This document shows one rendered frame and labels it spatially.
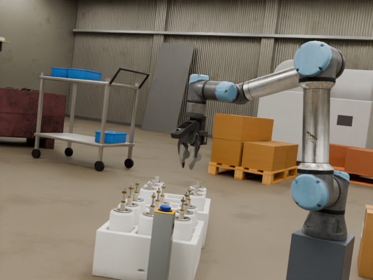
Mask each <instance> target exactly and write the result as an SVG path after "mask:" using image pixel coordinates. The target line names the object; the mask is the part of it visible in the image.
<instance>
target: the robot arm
mask: <svg viewBox="0 0 373 280"><path fill-rule="evenodd" d="M344 69H345V58H344V56H343V54H342V53H341V52H340V51H339V50H338V49H336V48H334V47H331V46H329V45H327V44H326V43H324V42H319V41H310V42H307V43H305V44H303V45H302V46H301V47H300V48H299V49H298V50H297V51H296V53H295V56H294V67H291V68H288V69H285V70H282V71H278V72H275V73H272V74H268V75H266V76H262V77H259V78H256V79H252V80H250V81H246V82H243V83H240V84H233V83H231V82H227V81H222V82H221V81H210V80H209V77H208V76H206V75H202V74H192V75H191V76H190V80H189V84H188V86H189V88H188V97H187V104H186V117H190V120H187V121H185V122H184V123H183V124H181V125H180V126H179V127H178V128H176V129H175V130H173V131H172V132H171V133H170V134H171V137H172V138H175V139H179V140H178V154H179V159H180V164H181V166H182V168H184V165H185V159H187V158H189V157H190V158H189V160H190V162H189V168H190V169H193V167H194V165H195V163H196V162H197V161H199V160H201V154H200V153H199V152H198V151H199V148H200V145H206V144H207V138H208V132H206V131H205V122H206V116H204V114H205V109H206V100H208V101H218V102H226V103H235V104H246V103H248V102H249V101H250V100H254V99H257V98H261V97H265V96H268V95H271V94H275V93H279V92H282V91H286V90H289V89H293V88H296V87H301V88H302V89H303V137H302V163H301V164H300V165H299V166H298V167H297V174H296V178H295V180H294V181H293V183H292V185H291V196H292V198H293V200H294V202H295V203H296V204H297V205H298V206H299V207H300V208H302V209H304V210H307V211H310V212H309V214H308V216H307V218H306V220H305V222H304V224H303V230H302V232H303V233H305V234H307V235H309V236H312V237H315V238H320V239H325V240H330V241H344V240H346V239H347V228H346V222H345V208H346V200H347V193H348V188H349V184H350V182H349V178H350V176H349V174H348V173H345V172H340V171H335V170H334V169H333V168H332V166H331V165H330V164H329V140H330V90H331V88H332V87H333V86H334V85H335V83H336V79H337V78H339V77H340V76H341V75H342V73H343V71H344ZM205 135H206V142H205ZM188 144H190V145H191V146H192V147H191V148H190V149H189V151H188Z"/></svg>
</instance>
